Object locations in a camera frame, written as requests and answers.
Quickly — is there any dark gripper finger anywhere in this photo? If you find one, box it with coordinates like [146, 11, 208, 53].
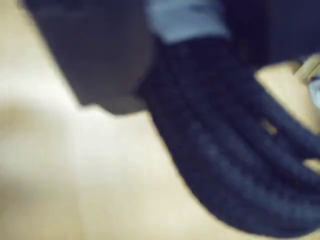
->
[224, 0, 320, 65]
[23, 0, 161, 116]

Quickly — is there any black braided charging cable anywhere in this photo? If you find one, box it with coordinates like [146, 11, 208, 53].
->
[138, 0, 320, 239]

